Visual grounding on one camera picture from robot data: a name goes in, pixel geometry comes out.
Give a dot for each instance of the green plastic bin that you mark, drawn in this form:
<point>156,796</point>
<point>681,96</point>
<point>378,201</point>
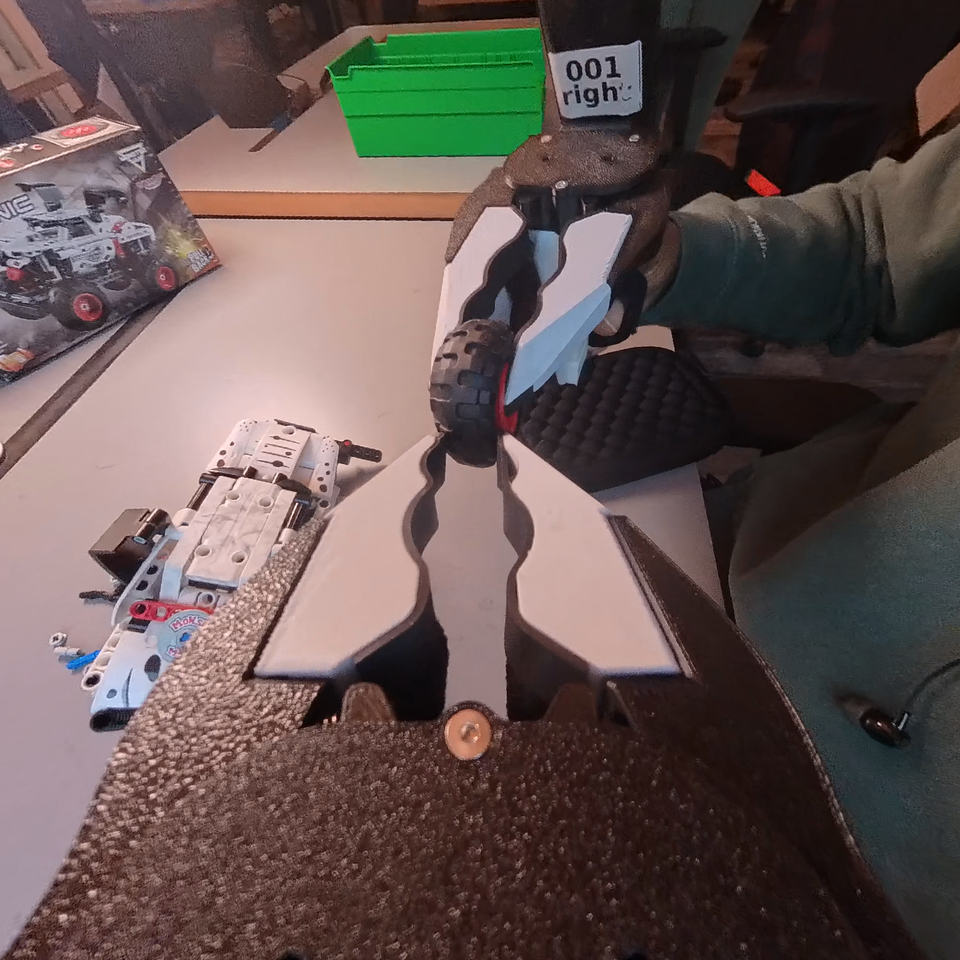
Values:
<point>435,105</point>

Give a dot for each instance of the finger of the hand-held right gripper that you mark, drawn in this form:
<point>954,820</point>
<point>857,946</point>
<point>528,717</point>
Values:
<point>585,278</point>
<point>480,255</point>

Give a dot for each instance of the white lego truck model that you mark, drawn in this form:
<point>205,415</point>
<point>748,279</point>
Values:
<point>225,525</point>

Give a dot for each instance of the small blue lego piece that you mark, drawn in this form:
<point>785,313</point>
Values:
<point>80,659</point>

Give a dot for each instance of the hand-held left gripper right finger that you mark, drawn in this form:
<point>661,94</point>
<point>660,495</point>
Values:
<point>600,585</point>

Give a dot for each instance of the lego set box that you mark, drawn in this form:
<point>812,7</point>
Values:
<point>90,225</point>

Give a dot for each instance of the black lego wheel red hub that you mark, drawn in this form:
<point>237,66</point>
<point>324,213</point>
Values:
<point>462,383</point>

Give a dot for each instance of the black office chair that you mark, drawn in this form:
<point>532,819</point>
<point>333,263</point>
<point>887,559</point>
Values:
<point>840,75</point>

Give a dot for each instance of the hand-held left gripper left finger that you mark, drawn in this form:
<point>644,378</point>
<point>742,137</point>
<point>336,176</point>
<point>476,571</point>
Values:
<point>353,585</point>

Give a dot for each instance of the person's right forearm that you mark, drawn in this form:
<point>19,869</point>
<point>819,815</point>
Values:
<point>810,240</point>

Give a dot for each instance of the small white lego piece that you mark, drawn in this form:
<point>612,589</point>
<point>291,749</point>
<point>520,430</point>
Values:
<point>56,641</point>

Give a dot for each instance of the black quilted chair armrest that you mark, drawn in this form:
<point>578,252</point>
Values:
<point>630,420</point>

